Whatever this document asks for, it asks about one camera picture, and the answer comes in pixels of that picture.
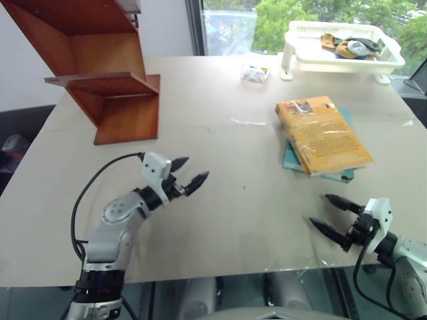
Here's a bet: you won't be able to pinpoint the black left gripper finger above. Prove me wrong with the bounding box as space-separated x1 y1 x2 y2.
184 171 211 196
170 157 190 174

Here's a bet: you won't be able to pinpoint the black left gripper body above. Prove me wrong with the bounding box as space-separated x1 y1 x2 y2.
161 173 187 202

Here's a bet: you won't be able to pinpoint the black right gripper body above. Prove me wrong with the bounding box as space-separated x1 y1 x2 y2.
346 207 382 247

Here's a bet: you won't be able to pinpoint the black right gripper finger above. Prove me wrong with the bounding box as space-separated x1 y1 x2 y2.
324 194 363 216
309 217 353 253

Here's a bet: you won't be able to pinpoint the orange paperback book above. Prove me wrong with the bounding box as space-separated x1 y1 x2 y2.
275 96 374 178

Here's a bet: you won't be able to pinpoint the teal book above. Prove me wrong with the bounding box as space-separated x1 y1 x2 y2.
282 107 356 185

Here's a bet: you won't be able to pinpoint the brown wooden bookshelf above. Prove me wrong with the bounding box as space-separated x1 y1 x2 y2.
0 0 161 146

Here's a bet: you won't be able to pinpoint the clear tape strip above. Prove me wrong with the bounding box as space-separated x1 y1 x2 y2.
230 118 268 127

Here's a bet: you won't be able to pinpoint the grey rounded shape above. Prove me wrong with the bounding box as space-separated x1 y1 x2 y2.
175 276 218 320

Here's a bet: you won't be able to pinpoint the small plastic-wrapped packet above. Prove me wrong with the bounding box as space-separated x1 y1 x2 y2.
240 64 271 83

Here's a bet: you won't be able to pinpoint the black angular stand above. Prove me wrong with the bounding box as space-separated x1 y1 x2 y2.
399 61 427 129

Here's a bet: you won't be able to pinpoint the white plastic basket rack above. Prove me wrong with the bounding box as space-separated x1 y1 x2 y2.
278 20 407 85

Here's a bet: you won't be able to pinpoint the mustard brown sock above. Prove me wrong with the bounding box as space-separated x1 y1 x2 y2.
320 33 344 51
335 43 360 60

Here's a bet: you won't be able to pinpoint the grey blue sock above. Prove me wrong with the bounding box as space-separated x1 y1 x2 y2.
346 40 370 57

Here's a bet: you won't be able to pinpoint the items inside white tray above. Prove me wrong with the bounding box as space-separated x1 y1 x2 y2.
353 37 383 57

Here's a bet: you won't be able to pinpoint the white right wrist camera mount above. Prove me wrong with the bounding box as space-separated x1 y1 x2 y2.
362 197 392 251

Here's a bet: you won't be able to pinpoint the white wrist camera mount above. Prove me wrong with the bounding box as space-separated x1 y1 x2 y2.
362 197 392 251
140 152 173 203

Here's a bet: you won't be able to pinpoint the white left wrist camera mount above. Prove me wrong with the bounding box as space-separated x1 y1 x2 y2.
140 152 173 203

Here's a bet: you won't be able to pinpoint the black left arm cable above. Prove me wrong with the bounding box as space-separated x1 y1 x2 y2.
70 152 146 265

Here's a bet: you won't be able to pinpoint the dark window frame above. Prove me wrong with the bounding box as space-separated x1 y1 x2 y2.
185 0 209 57

